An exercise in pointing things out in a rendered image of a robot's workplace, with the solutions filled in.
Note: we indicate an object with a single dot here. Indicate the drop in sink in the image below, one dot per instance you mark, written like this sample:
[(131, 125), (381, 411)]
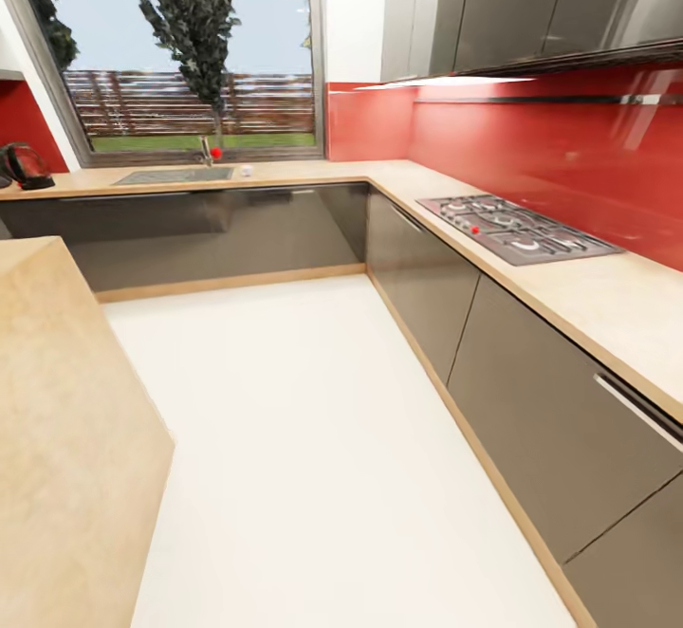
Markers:
[(209, 174)]

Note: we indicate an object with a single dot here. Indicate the cabinet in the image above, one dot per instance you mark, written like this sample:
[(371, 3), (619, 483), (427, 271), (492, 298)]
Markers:
[(134, 241), (510, 32), (419, 38), (596, 466)]

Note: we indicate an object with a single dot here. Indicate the electric kettle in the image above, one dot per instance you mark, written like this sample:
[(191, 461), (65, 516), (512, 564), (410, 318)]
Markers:
[(19, 163)]

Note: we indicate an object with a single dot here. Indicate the burner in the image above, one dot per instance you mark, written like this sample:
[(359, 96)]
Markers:
[(517, 235)]

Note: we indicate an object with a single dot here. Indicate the fixed window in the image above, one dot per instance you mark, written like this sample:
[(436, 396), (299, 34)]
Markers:
[(133, 82)]

